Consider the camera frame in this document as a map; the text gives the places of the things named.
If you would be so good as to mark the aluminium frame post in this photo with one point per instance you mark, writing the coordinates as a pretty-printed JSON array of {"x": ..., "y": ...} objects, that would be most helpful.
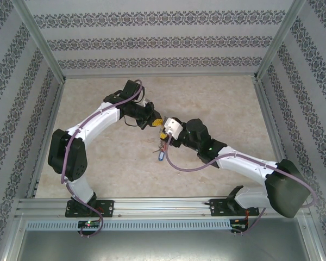
[
  {"x": 281, "y": 40},
  {"x": 38, "y": 40}
]

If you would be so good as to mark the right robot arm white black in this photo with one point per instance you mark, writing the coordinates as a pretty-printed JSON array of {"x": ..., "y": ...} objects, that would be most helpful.
[{"x": 244, "y": 168}]

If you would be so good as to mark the aluminium side rail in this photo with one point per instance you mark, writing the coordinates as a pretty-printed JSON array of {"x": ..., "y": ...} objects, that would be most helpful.
[
  {"x": 50, "y": 117},
  {"x": 266, "y": 108}
]

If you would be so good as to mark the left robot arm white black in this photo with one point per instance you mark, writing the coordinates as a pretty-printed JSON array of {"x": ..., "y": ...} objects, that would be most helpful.
[{"x": 81, "y": 187}]

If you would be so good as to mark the blue tagged key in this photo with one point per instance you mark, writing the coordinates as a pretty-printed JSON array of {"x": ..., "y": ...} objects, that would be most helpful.
[{"x": 161, "y": 157}]

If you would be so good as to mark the aluminium frame leg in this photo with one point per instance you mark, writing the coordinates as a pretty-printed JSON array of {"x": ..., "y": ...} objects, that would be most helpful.
[
  {"x": 11, "y": 239},
  {"x": 313, "y": 239}
]

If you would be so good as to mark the grey metal sheet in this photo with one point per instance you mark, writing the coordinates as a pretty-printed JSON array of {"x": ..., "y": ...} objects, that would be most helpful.
[{"x": 163, "y": 247}]

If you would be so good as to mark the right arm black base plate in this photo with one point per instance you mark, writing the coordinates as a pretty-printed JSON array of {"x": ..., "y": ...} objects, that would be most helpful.
[{"x": 217, "y": 208}]

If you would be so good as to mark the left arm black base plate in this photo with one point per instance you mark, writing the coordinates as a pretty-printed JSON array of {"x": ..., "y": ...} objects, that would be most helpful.
[{"x": 108, "y": 208}]

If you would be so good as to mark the aluminium mounting rail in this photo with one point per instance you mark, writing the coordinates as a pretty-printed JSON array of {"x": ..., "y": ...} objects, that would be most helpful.
[{"x": 157, "y": 208}]

